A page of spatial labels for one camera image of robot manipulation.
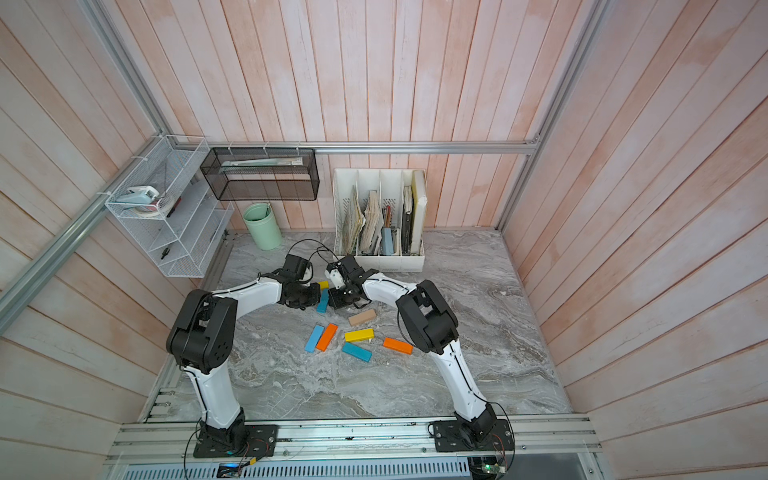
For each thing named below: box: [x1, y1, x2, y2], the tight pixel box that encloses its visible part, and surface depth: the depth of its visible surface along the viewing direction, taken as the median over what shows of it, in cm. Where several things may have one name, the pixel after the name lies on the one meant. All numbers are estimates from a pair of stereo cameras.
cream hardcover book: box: [411, 170, 428, 255], surface depth 100 cm
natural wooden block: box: [348, 309, 377, 326], surface depth 97 cm
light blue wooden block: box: [304, 324, 325, 353], surface depth 92 cm
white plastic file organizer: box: [333, 168, 427, 272], surface depth 106 cm
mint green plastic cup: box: [243, 202, 282, 251], surface depth 112 cm
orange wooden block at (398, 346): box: [383, 337, 414, 355], surface depth 91 cm
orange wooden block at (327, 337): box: [316, 323, 339, 352], surface depth 92 cm
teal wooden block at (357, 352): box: [342, 342, 373, 363], surface depth 90 cm
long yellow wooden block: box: [344, 328, 375, 342], surface depth 94 cm
